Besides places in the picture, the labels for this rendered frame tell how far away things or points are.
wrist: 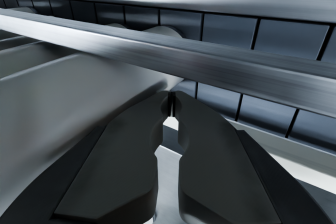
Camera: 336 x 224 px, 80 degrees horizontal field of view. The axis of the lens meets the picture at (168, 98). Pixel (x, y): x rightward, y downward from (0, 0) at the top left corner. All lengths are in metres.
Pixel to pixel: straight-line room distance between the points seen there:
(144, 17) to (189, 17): 0.04
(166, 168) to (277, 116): 0.16
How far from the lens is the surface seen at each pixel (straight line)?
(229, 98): 0.17
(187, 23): 0.17
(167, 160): 0.26
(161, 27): 0.17
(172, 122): 0.16
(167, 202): 0.33
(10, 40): 0.21
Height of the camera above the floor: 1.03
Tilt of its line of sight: 46 degrees down
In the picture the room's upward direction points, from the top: 130 degrees counter-clockwise
